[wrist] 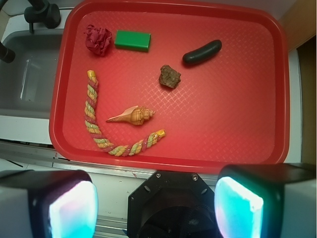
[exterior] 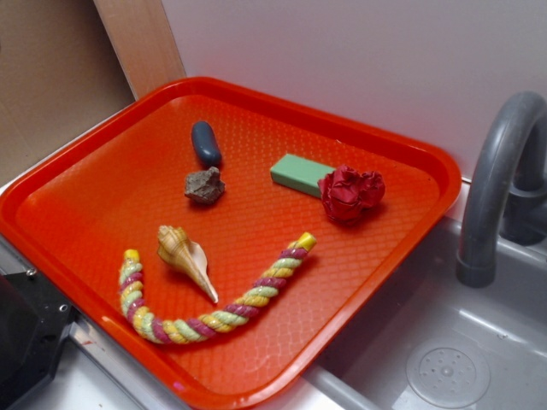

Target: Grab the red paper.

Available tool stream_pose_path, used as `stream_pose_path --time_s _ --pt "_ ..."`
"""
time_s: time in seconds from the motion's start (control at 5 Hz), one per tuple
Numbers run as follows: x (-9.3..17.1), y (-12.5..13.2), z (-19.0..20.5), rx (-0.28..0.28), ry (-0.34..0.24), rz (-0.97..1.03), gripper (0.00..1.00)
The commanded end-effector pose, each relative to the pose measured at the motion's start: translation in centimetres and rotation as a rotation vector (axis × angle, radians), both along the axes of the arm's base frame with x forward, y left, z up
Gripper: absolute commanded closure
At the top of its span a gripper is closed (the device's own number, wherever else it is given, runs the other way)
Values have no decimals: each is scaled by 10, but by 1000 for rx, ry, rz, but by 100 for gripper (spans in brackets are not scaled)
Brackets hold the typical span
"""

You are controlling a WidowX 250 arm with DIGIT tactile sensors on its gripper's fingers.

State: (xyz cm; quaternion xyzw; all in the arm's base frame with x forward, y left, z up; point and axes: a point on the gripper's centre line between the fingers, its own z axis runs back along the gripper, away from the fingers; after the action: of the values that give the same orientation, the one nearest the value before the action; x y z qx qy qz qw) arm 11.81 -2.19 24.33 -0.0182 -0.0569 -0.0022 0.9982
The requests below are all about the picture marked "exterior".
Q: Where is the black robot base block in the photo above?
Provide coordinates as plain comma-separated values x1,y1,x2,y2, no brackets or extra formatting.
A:
1,271,75,409

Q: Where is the green rectangular block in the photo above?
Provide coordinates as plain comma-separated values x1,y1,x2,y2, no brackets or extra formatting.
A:
270,154,335,198

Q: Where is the orange plastic tray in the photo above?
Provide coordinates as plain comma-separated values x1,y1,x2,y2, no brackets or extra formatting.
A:
1,78,461,409

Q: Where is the grey brown rock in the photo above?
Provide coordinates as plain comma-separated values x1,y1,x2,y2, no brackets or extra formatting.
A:
184,167,226,205

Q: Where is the crumpled red paper ball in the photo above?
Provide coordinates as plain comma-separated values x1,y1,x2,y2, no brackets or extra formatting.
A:
317,165,386,226

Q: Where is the dark blue oval capsule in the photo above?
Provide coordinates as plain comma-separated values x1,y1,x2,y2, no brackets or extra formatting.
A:
191,121,222,167

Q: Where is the tan spiral seashell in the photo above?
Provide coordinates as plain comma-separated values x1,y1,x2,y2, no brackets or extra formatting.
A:
156,225,219,304

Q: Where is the light wooden board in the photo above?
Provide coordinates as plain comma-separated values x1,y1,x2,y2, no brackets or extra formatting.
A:
94,0,186,99

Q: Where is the grey curved faucet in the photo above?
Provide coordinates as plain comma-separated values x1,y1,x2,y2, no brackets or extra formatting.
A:
456,91,546,288

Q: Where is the round grey sink drain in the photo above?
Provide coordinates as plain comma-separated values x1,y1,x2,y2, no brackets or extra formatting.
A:
406,338,491,409

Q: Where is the grey plastic sink basin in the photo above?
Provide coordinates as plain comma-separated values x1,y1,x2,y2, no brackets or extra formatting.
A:
305,219,546,409

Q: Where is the multicoloured twisted rope toy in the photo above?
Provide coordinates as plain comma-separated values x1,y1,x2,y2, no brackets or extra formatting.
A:
119,232,316,345

